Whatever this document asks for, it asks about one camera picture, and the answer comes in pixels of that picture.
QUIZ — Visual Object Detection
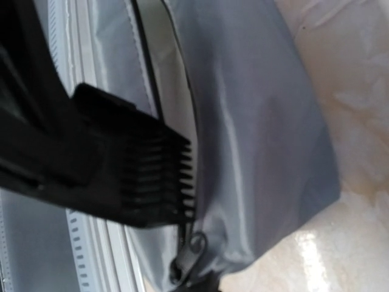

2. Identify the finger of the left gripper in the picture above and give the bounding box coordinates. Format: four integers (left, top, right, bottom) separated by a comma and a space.
1, 1, 106, 207

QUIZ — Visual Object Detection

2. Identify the black clipper guard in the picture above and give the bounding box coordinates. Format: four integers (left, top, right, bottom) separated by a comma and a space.
72, 83, 195, 228

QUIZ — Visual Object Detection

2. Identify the grey zip pouch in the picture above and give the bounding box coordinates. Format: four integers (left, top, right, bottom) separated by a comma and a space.
88, 1, 340, 291

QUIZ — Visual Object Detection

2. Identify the aluminium front rail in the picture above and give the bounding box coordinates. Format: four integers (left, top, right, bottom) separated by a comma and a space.
1, 1, 155, 291

